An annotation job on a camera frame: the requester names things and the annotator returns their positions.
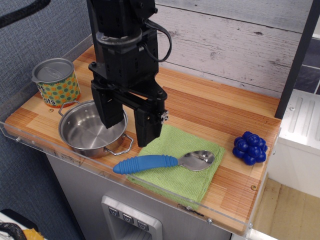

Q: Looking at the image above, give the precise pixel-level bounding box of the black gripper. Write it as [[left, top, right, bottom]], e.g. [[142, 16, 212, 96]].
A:
[[89, 29, 167, 148]]

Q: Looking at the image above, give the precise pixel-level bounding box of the peas and carrots can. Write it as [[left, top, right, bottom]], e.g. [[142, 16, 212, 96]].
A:
[[31, 58, 81, 108]]

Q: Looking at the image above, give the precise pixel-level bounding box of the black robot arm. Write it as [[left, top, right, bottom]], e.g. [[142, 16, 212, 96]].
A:
[[87, 0, 168, 147]]

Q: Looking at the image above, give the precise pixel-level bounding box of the green cloth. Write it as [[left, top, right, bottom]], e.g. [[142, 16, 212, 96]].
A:
[[126, 124, 226, 204]]

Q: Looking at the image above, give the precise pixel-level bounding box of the stainless steel pot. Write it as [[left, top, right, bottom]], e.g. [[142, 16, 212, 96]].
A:
[[58, 100, 134, 158]]

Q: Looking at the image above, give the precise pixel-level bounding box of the clear acrylic table guard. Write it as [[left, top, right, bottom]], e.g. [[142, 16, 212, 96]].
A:
[[0, 33, 282, 240]]

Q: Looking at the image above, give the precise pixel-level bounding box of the grey toy fridge cabinet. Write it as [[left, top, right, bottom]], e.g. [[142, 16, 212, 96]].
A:
[[47, 154, 232, 240]]

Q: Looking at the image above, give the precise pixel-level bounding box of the blue toy grape cluster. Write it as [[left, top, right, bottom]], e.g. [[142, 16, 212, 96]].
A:
[[232, 131, 268, 166]]

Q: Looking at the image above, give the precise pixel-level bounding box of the white appliance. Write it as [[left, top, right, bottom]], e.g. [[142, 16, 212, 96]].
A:
[[267, 89, 320, 197]]

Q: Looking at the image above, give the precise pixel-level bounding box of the blue handled metal spoon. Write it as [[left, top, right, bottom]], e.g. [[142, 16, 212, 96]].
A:
[[112, 150, 216, 175]]

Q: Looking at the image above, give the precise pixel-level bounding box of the black braided cable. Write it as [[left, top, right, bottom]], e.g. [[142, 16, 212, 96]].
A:
[[0, 0, 52, 29]]

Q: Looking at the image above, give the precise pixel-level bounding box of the black vertical post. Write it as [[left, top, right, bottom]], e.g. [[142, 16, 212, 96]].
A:
[[274, 0, 320, 120]]

